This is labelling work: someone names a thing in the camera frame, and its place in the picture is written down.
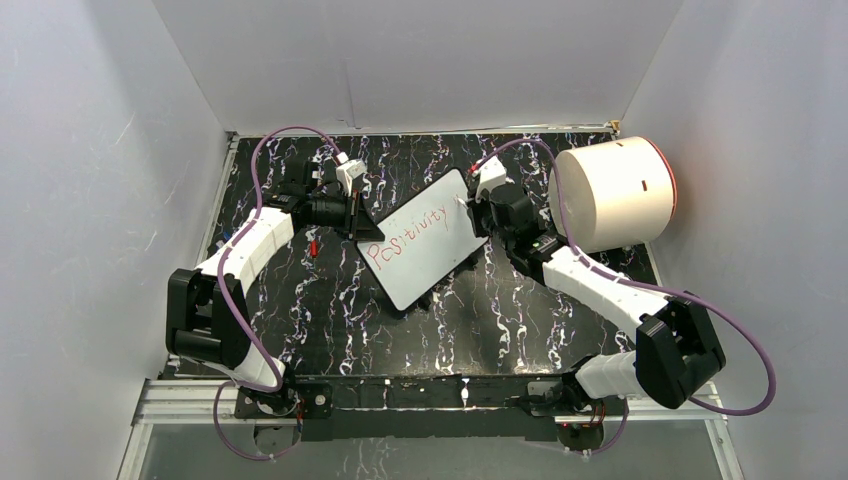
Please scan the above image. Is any white cylindrical drum red rim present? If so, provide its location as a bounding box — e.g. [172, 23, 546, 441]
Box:
[548, 136, 678, 253]

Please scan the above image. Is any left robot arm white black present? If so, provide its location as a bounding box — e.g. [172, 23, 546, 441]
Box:
[165, 155, 384, 416]

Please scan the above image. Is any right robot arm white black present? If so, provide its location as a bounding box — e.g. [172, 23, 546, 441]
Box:
[466, 183, 726, 414]

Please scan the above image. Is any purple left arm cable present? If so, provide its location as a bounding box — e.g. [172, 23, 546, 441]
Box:
[211, 126, 346, 462]

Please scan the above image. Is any aluminium front frame rail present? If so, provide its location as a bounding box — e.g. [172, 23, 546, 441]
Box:
[119, 375, 743, 479]

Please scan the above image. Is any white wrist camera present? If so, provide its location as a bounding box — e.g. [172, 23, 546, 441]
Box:
[335, 152, 367, 196]
[468, 156, 507, 202]

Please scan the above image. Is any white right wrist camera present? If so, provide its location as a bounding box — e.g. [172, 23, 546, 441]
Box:
[468, 156, 507, 202]

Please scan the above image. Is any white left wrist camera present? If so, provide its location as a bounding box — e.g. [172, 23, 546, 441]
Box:
[335, 152, 367, 196]

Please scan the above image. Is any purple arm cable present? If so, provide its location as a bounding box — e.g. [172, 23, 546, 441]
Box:
[211, 126, 346, 462]
[468, 137, 778, 458]

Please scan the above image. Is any small white whiteboard black frame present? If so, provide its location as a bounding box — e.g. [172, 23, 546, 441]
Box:
[355, 168, 488, 310]

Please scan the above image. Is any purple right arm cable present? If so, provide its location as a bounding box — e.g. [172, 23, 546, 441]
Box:
[468, 137, 778, 458]

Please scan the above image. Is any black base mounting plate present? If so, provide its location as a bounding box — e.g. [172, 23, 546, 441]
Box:
[297, 374, 573, 441]

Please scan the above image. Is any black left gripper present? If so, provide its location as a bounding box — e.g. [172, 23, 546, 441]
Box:
[308, 190, 385, 243]

